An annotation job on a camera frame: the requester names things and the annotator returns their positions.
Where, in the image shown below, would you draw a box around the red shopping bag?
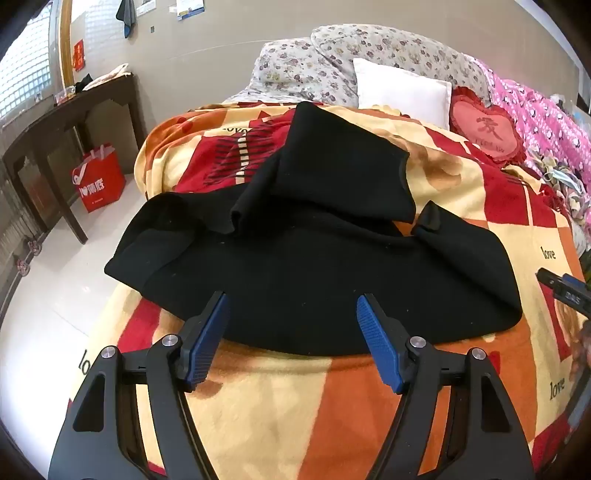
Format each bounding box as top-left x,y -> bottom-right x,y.
70,143 -> 127,214

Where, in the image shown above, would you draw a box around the pink cloth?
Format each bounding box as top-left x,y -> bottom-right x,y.
83,64 -> 130,90

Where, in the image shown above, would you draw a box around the glass block window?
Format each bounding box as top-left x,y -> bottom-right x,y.
0,18 -> 54,125

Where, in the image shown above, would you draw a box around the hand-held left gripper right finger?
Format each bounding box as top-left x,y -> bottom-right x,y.
355,293 -> 536,480

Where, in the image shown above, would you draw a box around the dark wooden table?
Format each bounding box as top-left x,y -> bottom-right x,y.
2,71 -> 146,245

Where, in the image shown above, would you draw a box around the dark hanging cloth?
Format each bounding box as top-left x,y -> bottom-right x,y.
115,0 -> 137,38

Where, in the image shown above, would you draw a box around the pink printed blanket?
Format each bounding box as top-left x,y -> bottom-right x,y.
480,60 -> 591,195

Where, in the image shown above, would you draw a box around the white pillow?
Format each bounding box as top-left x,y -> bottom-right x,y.
353,58 -> 453,130

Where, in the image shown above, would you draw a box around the black pants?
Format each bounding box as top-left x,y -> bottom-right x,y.
104,102 -> 523,357

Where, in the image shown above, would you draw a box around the blue face mask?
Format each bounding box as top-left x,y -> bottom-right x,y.
545,168 -> 585,197

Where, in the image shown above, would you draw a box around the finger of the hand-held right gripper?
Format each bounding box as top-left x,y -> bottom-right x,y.
536,268 -> 591,319

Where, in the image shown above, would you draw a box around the wall papers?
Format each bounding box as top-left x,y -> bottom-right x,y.
175,0 -> 206,21

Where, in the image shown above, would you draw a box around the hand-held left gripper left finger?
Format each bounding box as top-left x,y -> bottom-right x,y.
47,291 -> 232,480

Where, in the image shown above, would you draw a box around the grey floral quilt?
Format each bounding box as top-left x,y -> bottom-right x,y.
222,24 -> 492,109

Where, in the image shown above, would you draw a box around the red orange printed blanket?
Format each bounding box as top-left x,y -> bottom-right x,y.
69,102 -> 583,480

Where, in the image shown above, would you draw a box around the red heart-shaped cushion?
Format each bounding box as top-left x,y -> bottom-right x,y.
449,87 -> 527,166

